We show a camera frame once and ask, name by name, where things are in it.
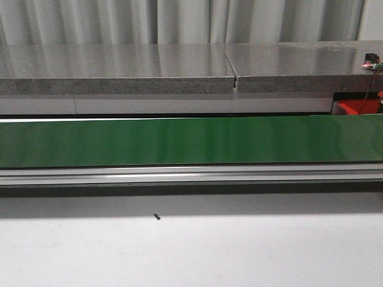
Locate grey stone counter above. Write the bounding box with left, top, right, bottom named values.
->
left=1, top=41, right=382, bottom=118

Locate green conveyor belt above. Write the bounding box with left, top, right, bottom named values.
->
left=1, top=114, right=382, bottom=169

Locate red plastic tray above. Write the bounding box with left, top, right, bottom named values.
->
left=338, top=99, right=379, bottom=115

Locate small green circuit board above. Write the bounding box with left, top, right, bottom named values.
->
left=362, top=53, right=382, bottom=71

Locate white curtain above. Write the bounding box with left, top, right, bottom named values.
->
left=1, top=1, right=382, bottom=45

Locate aluminium conveyor frame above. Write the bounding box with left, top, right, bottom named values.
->
left=1, top=163, right=382, bottom=197

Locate red black wire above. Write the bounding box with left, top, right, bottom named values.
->
left=358, top=67, right=382, bottom=115

